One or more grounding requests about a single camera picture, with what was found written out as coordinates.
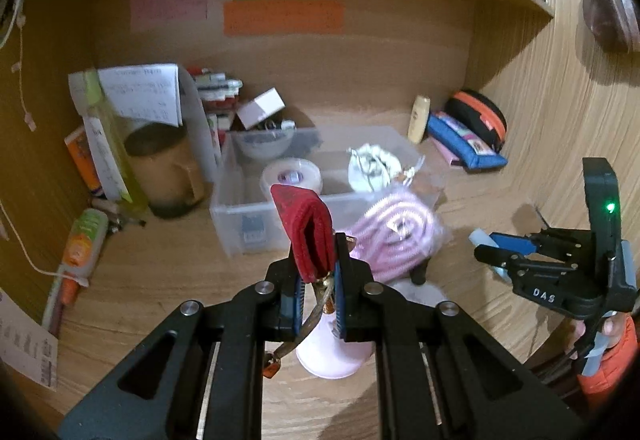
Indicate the person's right hand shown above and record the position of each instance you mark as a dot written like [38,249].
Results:
[612,326]

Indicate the black plug adapter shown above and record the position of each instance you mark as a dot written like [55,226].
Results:
[417,272]

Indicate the clear bag with copper bits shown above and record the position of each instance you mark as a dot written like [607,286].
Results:
[417,177]

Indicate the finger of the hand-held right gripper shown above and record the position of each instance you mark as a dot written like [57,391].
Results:
[515,244]
[500,257]

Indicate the orange pen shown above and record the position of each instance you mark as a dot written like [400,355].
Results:
[62,300]

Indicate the brown round object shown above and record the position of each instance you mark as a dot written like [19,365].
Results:
[607,5]

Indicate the black and orange zip case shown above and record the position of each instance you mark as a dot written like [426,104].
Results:
[480,113]

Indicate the white tape roll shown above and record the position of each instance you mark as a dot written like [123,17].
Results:
[290,175]

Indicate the pink flat case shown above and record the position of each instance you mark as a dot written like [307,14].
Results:
[447,154]

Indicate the small white box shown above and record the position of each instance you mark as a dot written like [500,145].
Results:
[260,108]

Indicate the printed receipt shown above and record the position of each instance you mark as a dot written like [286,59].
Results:
[27,345]

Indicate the clear plastic storage bin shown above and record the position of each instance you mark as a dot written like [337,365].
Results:
[240,215]

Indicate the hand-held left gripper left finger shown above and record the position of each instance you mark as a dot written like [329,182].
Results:
[285,300]

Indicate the pink sticky note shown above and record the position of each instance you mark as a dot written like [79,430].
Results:
[167,0]

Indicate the stack of booklets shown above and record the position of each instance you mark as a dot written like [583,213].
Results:
[215,90]

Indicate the pale blue plastic strip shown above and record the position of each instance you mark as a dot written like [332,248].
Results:
[480,236]

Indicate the wooden desktop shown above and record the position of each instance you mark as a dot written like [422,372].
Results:
[150,280]

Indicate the blue pencil pouch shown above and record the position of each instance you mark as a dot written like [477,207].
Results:
[465,143]

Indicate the brown mug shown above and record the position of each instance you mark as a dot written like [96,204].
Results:
[165,175]

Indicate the cream bottle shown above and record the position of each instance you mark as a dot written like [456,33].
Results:
[419,120]

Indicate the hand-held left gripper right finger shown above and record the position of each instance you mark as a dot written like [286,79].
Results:
[350,300]

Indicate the small vials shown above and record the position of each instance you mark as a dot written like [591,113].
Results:
[120,217]

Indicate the white printed paper sheet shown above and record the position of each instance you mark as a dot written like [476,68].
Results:
[145,90]

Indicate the orange box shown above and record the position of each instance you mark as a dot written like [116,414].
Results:
[82,160]

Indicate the white crumpled bundle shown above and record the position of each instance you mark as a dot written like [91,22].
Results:
[372,165]

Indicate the yellow-green bottle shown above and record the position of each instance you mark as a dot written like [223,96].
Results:
[120,160]

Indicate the metal binder clips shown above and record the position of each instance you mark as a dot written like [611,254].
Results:
[274,124]

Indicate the orange sticky note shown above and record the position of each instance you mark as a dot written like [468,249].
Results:
[282,18]

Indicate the orange and green tube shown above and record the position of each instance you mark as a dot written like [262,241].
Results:
[85,240]

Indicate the grey bowl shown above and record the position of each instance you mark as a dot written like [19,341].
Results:
[265,145]

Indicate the pink round device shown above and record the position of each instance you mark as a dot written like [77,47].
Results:
[330,355]

